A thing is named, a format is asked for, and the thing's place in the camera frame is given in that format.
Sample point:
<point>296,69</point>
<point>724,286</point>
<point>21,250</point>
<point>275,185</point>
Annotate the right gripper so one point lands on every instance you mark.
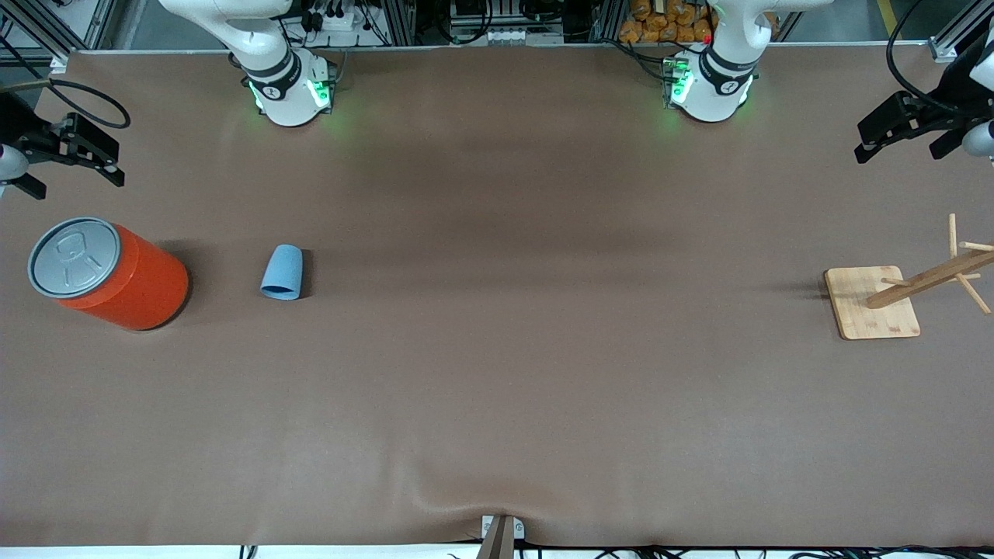
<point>17,124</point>

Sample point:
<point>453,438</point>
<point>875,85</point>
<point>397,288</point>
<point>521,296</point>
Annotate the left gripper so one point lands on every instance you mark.
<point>942,109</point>

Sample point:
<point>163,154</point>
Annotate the light blue cup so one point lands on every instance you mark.
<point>283,272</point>

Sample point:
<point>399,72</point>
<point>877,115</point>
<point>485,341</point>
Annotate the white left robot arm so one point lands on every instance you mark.
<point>718,89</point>

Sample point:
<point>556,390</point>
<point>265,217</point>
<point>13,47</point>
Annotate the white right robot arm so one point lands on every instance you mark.
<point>291,93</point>

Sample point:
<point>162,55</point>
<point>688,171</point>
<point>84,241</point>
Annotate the wooden cup rack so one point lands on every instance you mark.
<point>874,310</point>

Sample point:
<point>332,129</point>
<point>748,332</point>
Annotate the orange can with grey lid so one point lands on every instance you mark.
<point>140,287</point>

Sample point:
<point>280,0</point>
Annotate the orange snack bag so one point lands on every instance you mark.
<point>660,23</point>

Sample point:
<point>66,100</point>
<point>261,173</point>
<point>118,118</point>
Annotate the white power strip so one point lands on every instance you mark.
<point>342,22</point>

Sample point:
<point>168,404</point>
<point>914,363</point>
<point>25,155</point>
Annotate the white connector strip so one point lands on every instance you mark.
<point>520,36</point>

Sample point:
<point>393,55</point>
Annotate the brown table mat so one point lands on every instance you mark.
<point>497,373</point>

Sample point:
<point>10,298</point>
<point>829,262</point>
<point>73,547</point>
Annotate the aluminium frame profile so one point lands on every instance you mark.
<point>101,19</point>
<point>943,48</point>

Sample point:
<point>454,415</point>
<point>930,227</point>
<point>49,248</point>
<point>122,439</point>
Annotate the grey metal clamp bracket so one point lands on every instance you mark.
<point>487,526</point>

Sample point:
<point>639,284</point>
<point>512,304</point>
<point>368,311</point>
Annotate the brown mount pole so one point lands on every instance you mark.
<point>498,543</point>

